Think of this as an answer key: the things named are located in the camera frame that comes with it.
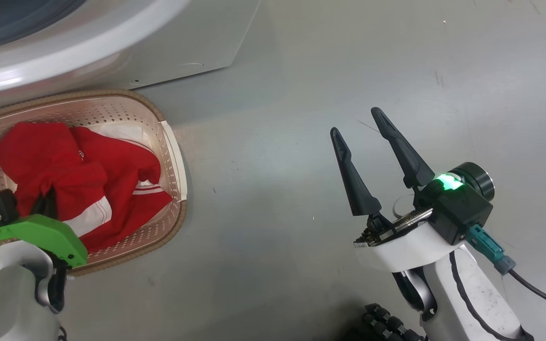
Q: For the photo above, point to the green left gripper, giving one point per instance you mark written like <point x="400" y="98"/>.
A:
<point x="45" y="234"/>

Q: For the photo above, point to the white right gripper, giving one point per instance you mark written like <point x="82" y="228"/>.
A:
<point x="410" y="251"/>

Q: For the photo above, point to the red and white garment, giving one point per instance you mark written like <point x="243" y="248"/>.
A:
<point x="64" y="161"/>

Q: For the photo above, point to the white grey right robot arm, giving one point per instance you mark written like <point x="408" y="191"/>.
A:
<point x="481" y="303"/>

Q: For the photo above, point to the cream perforated laundry basket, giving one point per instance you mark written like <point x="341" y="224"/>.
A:
<point x="159" y="222"/>

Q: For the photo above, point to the white front-load washing machine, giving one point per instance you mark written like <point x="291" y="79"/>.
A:
<point x="183" y="38"/>

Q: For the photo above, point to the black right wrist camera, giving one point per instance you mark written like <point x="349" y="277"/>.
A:
<point x="458" y="213"/>

